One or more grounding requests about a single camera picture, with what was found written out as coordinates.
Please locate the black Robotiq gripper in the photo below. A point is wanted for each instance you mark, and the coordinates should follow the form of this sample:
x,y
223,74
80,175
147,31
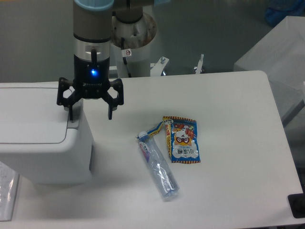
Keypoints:
x,y
91,76

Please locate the white plastic trash can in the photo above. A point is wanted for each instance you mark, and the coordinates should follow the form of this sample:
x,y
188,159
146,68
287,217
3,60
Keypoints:
x,y
38,139

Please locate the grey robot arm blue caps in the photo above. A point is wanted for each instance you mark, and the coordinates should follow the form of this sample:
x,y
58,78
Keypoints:
x,y
98,25

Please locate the yellow blue wrapper strip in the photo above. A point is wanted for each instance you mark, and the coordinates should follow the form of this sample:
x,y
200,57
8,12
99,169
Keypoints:
x,y
155,130

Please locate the blue orange snack bag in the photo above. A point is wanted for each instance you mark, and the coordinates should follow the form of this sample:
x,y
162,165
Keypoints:
x,y
181,139

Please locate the clear plastic water bottle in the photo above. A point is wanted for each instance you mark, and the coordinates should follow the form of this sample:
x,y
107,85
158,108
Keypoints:
x,y
158,168

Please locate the clear document holder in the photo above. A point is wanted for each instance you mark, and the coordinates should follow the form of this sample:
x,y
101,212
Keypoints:
x,y
9,180

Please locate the white side table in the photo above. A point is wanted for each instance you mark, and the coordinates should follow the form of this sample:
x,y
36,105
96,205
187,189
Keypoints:
x,y
281,55

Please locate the blue plastic bag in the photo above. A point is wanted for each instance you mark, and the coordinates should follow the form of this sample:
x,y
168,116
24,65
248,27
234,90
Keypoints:
x,y
277,10

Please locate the black device at edge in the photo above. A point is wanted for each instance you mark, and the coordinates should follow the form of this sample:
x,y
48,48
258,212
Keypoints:
x,y
297,205

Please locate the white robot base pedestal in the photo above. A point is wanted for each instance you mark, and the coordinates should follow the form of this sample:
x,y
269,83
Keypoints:
x,y
131,45

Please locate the white clamp bracket middle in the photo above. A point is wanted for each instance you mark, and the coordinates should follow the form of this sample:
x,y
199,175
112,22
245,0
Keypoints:
x,y
158,68

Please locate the metal clamp bracket right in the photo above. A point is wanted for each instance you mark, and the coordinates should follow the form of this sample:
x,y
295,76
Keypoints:
x,y
199,69

